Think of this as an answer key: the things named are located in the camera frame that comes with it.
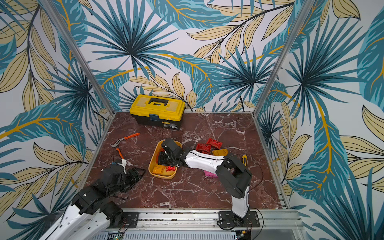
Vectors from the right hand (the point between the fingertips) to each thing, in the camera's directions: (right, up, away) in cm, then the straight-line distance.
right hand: (157, 159), depth 83 cm
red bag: (+7, -6, +6) cm, 11 cm away
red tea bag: (+34, +7, +18) cm, 39 cm away
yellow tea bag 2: (+38, +2, +12) cm, 40 cm away
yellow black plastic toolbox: (0, +28, +17) cm, 32 cm away
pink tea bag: (+29, -9, +3) cm, 31 cm away
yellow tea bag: (0, -6, +3) cm, 7 cm away
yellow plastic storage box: (+7, -9, 0) cm, 11 cm away
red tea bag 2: (+27, +4, +15) cm, 31 cm away
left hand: (-4, -6, -9) cm, 11 cm away
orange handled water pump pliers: (-32, +6, +17) cm, 37 cm away
